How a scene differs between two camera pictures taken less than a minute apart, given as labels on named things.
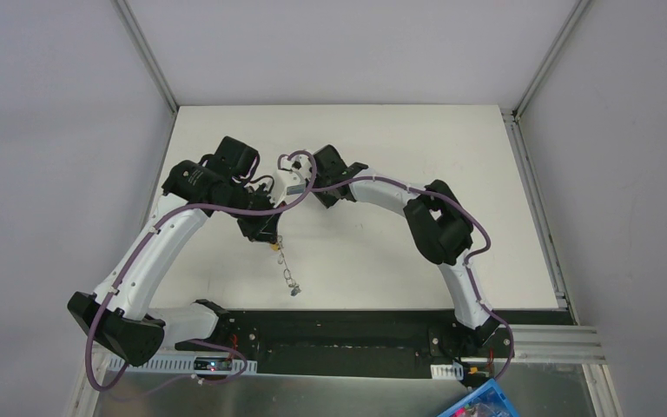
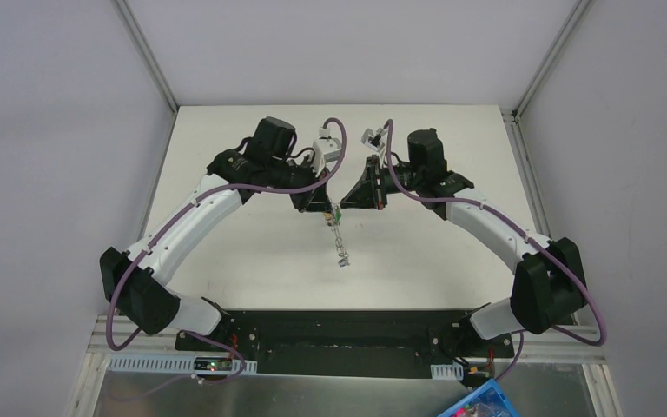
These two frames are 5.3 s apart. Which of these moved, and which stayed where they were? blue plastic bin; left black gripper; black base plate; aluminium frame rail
Moved: left black gripper
Stayed: blue plastic bin; aluminium frame rail; black base plate
